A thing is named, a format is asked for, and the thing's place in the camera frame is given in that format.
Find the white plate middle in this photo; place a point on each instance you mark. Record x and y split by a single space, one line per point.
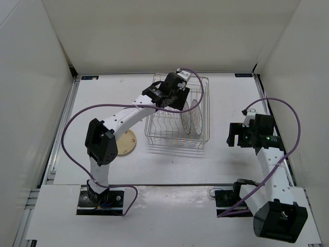
186 122

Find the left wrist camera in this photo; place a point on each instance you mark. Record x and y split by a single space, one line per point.
184 74

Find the right corner label sticker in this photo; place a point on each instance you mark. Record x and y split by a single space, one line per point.
243 75

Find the cream floral plate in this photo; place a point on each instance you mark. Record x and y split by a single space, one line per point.
126 143

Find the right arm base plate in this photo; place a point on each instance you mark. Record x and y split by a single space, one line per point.
226 198

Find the corner label sticker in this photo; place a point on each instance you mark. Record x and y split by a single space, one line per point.
89 77
243 75

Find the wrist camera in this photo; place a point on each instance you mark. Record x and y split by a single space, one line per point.
249 117
184 74

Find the left aluminium frame rail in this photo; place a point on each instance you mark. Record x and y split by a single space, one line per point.
49 171

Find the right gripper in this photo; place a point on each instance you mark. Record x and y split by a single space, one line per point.
237 129

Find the white plate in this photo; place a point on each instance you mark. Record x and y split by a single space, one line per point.
186 122
196 115

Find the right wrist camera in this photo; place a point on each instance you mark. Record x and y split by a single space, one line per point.
249 117

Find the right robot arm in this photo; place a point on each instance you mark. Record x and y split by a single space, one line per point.
276 213

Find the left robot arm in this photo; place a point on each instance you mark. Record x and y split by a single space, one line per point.
102 136

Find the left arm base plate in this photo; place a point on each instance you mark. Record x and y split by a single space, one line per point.
111 206

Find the left corner label sticker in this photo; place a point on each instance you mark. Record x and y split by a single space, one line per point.
89 77

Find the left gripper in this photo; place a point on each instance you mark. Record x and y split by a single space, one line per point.
183 94

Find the wire dish rack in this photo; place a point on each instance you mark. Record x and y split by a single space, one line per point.
164 128

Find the white plate right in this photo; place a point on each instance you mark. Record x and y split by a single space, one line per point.
196 115

